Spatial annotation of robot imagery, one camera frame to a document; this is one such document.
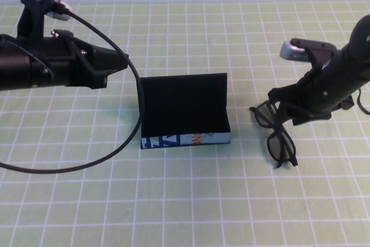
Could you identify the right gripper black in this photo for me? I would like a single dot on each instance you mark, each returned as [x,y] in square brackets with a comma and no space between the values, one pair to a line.
[325,90]

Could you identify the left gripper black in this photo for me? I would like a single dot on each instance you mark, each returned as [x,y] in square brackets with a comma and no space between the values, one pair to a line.
[63,62]

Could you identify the black framed glasses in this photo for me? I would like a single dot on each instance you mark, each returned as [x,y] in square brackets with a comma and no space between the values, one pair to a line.
[279,146]

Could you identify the black glasses case printed side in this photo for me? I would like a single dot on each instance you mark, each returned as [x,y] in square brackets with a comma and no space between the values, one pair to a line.
[185,105]

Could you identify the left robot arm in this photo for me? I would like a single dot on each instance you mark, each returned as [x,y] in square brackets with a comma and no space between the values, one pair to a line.
[17,64]

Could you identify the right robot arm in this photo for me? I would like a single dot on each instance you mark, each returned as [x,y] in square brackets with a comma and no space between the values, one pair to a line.
[361,36]

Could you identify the green checked tablecloth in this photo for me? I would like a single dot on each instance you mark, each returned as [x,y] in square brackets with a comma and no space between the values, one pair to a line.
[185,200]

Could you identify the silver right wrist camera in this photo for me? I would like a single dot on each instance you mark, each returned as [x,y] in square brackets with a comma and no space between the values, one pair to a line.
[292,51]

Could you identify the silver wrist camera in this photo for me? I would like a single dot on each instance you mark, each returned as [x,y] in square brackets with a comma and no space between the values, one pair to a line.
[292,51]
[62,10]

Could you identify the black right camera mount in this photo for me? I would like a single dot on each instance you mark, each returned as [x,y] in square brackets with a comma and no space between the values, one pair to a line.
[318,48]

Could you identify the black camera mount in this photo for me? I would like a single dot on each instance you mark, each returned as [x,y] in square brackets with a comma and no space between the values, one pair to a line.
[318,48]
[31,7]

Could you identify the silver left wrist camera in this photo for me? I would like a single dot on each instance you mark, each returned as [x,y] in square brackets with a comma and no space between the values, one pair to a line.
[62,10]

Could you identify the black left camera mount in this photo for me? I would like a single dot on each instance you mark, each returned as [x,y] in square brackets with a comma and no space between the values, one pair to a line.
[31,7]

